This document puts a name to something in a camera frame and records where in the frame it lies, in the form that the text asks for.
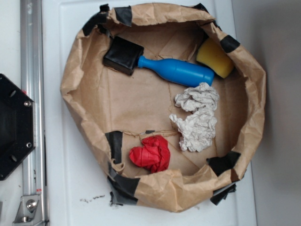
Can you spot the black box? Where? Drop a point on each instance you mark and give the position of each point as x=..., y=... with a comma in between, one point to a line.
x=123, y=55

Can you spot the brown paper bag bin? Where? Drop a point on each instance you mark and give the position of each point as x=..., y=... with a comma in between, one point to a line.
x=115, y=112

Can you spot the crumpled red ball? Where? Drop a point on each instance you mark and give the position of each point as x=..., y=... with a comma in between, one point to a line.
x=154, y=155

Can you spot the crumpled white paper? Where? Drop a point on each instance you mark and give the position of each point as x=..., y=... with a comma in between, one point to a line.
x=197, y=129

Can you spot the blue plastic bottle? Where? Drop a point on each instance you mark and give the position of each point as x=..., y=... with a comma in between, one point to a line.
x=178, y=71

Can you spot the yellow sponge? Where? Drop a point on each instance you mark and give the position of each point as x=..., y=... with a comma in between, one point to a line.
x=213, y=56

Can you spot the white tray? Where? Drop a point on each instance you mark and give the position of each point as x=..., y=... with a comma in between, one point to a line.
x=78, y=191

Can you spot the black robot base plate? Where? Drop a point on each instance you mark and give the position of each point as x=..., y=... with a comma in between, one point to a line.
x=16, y=126

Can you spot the aluminium rail profile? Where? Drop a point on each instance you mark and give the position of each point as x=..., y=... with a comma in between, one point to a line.
x=34, y=165

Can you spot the metal corner bracket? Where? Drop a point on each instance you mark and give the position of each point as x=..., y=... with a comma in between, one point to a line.
x=29, y=212

